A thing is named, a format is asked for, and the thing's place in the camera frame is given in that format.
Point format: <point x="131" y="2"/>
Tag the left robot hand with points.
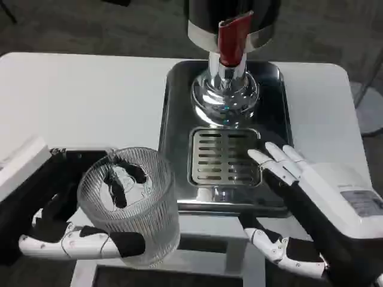
<point x="45" y="215"/>

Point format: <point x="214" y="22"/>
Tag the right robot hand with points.
<point x="326" y="221"/>

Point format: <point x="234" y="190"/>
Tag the clear ribbed glass cup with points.
<point x="140" y="215"/>

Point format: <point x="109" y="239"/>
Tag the slotted steel drip grid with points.
<point x="218" y="155"/>

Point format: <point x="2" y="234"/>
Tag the steel drip tray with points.
<point x="176" y="134"/>

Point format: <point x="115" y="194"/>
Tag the steel and black drink dispenser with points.
<point x="224" y="89"/>

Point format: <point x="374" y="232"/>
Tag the red tap lever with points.
<point x="233" y="39"/>

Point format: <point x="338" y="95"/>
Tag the black furniture leg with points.
<point x="7" y="9"/>

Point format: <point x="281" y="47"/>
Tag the white table frame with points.
<point x="239" y="263"/>

